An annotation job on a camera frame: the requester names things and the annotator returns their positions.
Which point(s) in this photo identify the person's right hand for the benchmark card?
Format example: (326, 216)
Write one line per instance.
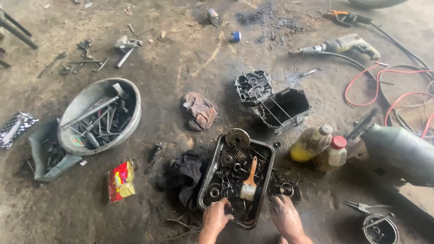
(287, 217)

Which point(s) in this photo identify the person's left hand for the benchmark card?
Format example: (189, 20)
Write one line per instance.
(214, 218)

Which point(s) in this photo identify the person's right fingers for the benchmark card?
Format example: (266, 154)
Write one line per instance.
(278, 201)

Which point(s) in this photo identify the black metal tray of parts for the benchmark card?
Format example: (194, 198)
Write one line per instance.
(262, 169)

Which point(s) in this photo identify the yellow oil bottle white cap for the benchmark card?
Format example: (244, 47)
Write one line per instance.
(308, 144)

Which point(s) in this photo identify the dirty bottle red cap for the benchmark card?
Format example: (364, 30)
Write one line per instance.
(330, 156)

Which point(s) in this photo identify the round metal clutch plate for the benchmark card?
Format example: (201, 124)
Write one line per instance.
(237, 138)

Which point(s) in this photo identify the grey pliers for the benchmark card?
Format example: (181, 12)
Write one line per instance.
(361, 206)

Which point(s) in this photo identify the black cloth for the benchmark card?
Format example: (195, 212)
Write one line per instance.
(184, 176)

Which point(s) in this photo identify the round tin with tool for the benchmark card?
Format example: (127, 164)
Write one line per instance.
(379, 233)

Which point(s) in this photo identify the black engine crankcase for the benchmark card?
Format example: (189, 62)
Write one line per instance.
(254, 88)

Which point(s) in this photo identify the brown rag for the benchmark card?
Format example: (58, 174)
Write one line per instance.
(200, 111)

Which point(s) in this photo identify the grey metal tank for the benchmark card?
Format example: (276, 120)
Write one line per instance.
(400, 152)

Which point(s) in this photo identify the black metal bolt part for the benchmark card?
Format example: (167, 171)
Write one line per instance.
(156, 152)

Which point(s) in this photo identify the small metal wrench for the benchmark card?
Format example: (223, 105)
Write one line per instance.
(309, 72)

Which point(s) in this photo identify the red yellow snack packet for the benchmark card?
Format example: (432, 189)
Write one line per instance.
(121, 181)

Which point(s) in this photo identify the grey electric drill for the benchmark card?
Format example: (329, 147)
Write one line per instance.
(342, 44)

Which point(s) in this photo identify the blue bottle cap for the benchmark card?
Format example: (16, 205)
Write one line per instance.
(236, 36)

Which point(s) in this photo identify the crushed plastic bottle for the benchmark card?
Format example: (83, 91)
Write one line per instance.
(214, 17)

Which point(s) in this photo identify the orange black power tool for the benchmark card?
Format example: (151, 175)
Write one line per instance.
(346, 17)

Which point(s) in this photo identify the grey metal hammer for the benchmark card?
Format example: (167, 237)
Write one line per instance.
(95, 108)

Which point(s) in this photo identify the grey metal engine part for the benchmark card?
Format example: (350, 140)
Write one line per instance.
(127, 45)

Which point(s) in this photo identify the grey metal basin of tools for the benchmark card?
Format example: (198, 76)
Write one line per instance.
(84, 98)

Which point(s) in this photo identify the black tyre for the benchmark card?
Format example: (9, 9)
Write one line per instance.
(376, 2)

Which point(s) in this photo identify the heap of scattered hand tools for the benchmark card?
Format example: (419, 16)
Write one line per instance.
(83, 61)

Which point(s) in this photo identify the grey tool bag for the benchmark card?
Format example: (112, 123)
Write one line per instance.
(40, 149)

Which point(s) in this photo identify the black white checkered packet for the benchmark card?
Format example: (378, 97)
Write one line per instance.
(15, 128)

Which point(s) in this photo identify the dark metal stool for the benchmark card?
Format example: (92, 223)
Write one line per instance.
(17, 32)

